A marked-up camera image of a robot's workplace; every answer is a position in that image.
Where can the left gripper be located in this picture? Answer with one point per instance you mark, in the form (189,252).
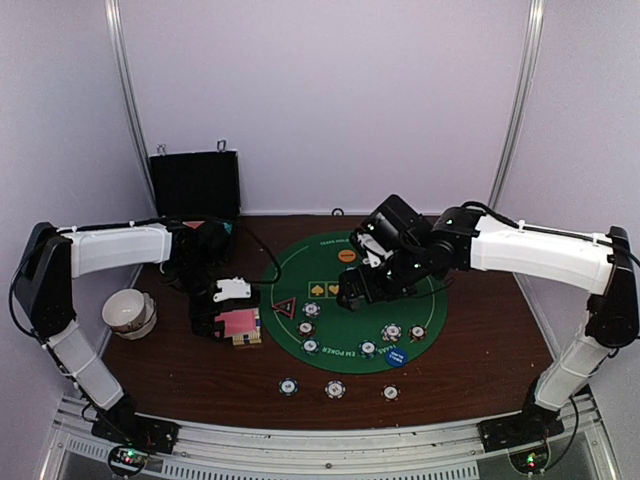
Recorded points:
(202,327)

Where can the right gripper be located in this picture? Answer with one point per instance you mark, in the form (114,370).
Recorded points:
(349,284)

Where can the red-backed card deck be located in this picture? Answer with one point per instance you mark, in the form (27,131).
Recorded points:
(238,322)

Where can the orange dealer button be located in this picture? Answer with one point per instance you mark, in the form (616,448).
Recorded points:
(347,256)

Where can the green chip mat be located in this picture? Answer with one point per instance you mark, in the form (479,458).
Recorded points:
(367,349)
(311,346)

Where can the blue small blind button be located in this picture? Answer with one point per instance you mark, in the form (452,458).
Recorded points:
(396,357)

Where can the green chip stack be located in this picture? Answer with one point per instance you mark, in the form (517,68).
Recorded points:
(288,387)

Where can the red black chip stack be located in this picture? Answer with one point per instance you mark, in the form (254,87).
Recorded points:
(390,392)

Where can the blue white chip stack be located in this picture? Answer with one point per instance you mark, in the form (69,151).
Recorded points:
(335,389)

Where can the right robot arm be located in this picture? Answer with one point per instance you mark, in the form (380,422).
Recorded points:
(474,237)

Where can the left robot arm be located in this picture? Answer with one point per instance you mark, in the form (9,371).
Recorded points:
(57,259)

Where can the scalloped white bowl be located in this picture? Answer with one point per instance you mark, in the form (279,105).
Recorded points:
(140,328)

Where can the gold card box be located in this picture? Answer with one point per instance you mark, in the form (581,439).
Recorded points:
(253,337)

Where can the white ceramic bowl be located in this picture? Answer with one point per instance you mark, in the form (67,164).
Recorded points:
(123,307)

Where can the card deck in case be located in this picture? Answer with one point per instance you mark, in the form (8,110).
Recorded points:
(193,224)

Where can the triangular all-in marker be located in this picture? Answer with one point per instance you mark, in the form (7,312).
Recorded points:
(286,307)

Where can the black poker case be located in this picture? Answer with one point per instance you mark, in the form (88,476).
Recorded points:
(200,186)

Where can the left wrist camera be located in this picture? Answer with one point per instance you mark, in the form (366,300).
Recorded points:
(237,289)

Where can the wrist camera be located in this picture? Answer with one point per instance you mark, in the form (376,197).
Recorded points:
(237,289)
(393,227)

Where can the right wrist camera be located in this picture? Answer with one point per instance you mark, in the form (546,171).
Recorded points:
(393,227)

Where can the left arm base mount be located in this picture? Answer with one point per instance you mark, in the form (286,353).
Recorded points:
(149,434)

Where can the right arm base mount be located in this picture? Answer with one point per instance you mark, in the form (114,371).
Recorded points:
(514,431)

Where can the aluminium front rail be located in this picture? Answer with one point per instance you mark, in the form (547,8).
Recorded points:
(451,450)

